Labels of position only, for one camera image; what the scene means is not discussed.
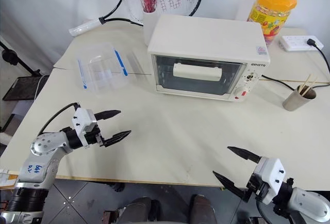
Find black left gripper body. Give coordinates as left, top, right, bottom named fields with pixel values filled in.
left=84, top=124, right=106, bottom=147

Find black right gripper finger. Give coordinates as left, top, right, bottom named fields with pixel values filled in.
left=212, top=171, right=252, bottom=204
left=226, top=146, right=262, bottom=165

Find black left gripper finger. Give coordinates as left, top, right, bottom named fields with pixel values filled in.
left=93, top=109, right=122, bottom=121
left=99, top=130, right=133, bottom=148

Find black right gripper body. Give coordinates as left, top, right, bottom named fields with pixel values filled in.
left=245, top=172, right=270, bottom=204

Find white toaster oven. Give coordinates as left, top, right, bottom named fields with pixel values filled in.
left=146, top=14, right=271, bottom=103

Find dark rounded shape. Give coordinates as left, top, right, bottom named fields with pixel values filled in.
left=189, top=194, right=216, bottom=224
left=103, top=196, right=161, bottom=224

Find clear container blue clips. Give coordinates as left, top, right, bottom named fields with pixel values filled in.
left=76, top=42, right=129, bottom=98

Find metal cup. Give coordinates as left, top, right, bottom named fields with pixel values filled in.
left=282, top=84, right=317, bottom=112

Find black badminton racket white grip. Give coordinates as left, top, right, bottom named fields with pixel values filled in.
left=69, top=0, right=204, bottom=37

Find wooden stick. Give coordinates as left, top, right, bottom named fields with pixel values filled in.
left=300, top=73, right=312, bottom=95
left=305, top=76, right=318, bottom=96

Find white vase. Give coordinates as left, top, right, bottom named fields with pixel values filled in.
left=142, top=11, right=162, bottom=46

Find black stand pole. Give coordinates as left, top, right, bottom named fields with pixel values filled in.
left=0, top=40, right=42, bottom=78

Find white power strip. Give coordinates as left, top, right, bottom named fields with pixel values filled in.
left=280, top=35, right=324, bottom=52

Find yellow lidded snack jar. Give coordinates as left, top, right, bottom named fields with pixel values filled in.
left=246, top=0, right=298, bottom=47

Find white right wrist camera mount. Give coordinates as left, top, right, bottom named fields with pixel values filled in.
left=254, top=156, right=286, bottom=205

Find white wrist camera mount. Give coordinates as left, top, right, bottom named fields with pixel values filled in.
left=254, top=156, right=286, bottom=205
left=71, top=108, right=100, bottom=147

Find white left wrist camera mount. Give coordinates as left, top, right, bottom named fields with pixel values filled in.
left=71, top=108, right=100, bottom=147

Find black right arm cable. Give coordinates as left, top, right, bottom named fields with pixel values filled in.
left=256, top=199, right=269, bottom=224

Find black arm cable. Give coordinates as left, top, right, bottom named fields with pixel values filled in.
left=37, top=102, right=80, bottom=137
left=256, top=199, right=269, bottom=224

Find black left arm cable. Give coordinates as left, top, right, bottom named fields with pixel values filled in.
left=37, top=102, right=80, bottom=137

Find glass oven door white handle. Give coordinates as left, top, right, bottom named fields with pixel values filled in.
left=152, top=54, right=248, bottom=97

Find black power cord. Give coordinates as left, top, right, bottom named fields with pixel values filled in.
left=259, top=37, right=330, bottom=91

